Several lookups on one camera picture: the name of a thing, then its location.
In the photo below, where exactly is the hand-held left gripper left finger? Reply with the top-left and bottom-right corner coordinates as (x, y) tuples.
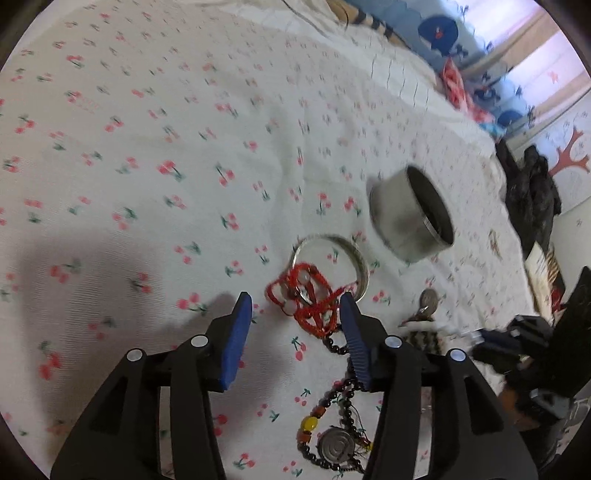
(50, 292), (253, 480)

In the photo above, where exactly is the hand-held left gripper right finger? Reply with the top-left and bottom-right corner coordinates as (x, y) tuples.
(340, 294), (539, 480)

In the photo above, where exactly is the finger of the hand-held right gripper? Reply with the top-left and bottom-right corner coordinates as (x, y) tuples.
(471, 327), (522, 367)

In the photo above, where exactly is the red cord bracelet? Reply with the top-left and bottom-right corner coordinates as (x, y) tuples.
(265, 262), (357, 340)

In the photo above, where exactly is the brown bead bracelet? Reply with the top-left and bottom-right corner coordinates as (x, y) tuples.
(399, 288), (462, 357)

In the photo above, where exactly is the silver bangle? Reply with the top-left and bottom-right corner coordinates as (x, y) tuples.
(290, 234), (371, 304)

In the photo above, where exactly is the dark bead necklace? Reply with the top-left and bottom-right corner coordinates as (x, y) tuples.
(294, 333), (376, 477)

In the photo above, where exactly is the round metal bowl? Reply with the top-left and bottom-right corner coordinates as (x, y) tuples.
(368, 165), (456, 264)

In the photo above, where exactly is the white paper bag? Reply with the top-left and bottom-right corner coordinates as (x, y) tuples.
(525, 244), (565, 317)

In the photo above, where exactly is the cherry print bed sheet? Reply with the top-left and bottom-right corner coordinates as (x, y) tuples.
(0, 0), (536, 480)

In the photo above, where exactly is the black jacket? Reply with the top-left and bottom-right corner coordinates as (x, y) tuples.
(495, 140), (563, 259)

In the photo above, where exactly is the white wardrobe with tree decal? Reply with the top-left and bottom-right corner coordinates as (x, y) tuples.
(519, 104), (591, 215)

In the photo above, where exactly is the light blue cloth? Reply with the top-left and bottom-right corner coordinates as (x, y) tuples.
(475, 108), (505, 138)

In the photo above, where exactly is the pink patterned cloth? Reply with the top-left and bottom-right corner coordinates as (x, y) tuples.
(441, 59), (468, 110)

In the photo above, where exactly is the white striped quilt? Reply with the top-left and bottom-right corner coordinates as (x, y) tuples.
(217, 0), (497, 144)

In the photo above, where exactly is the tan striped pillow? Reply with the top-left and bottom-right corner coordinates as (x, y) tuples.
(329, 0), (399, 43)

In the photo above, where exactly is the blue whale print curtain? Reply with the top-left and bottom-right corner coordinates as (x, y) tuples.
(346, 0), (557, 137)

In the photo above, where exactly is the dark thin cable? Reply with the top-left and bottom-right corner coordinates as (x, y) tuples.
(281, 0), (352, 33)

